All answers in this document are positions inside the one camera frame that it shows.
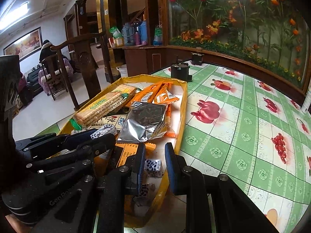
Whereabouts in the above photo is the white plastic bottle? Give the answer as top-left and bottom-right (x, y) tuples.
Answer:
(301, 98), (311, 114)

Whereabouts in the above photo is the small black jar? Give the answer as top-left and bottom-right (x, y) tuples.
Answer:
(191, 52), (204, 66)

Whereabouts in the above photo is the green label water bottle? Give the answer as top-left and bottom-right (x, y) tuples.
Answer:
(153, 25), (163, 46)

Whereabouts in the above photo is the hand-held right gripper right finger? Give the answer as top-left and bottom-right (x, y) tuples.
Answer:
(164, 143), (277, 233)

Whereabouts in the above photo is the ceiling light panel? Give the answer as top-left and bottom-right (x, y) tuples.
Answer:
(0, 2), (29, 30)

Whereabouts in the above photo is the wooden chair with purple cloth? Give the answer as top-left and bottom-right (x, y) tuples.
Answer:
(40, 53), (70, 101)

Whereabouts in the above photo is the yellow-edged white tray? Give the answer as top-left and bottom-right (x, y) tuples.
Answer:
(58, 74), (188, 229)

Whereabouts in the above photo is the black sofa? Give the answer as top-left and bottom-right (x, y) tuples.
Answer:
(26, 68), (45, 95)

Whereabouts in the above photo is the green fruit print tablecloth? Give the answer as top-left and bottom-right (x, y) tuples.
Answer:
(36, 62), (311, 233)

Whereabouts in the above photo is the black and white candy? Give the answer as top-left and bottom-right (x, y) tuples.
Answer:
(90, 127), (117, 140)
(136, 183), (156, 199)
(144, 159), (163, 177)

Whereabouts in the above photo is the dark wooden chair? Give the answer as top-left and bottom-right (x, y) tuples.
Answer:
(50, 31), (114, 110)

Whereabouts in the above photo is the flower mural panel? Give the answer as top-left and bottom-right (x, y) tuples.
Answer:
(168, 0), (309, 88)

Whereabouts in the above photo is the blue bottle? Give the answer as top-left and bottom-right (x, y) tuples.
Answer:
(138, 21), (148, 45)

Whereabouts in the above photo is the grey-blue jug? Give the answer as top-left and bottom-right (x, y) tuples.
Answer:
(121, 22), (134, 46)

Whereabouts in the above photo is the framed painting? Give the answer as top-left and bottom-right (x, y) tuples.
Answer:
(3, 27), (42, 62)

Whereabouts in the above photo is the black cylindrical can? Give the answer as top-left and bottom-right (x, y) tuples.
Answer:
(170, 58), (192, 82)

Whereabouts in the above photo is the green bag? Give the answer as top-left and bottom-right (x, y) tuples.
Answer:
(109, 27), (122, 39)

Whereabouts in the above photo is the white bucket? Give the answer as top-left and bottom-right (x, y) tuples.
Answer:
(116, 64), (128, 78)

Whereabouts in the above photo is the silver foil snack packet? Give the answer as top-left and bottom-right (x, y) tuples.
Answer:
(116, 101), (168, 143)

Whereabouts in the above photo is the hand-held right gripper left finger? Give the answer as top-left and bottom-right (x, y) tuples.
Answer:
(34, 143), (146, 233)

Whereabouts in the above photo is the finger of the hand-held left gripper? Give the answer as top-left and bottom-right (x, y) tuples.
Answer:
(25, 133), (116, 173)
(15, 129), (100, 154)

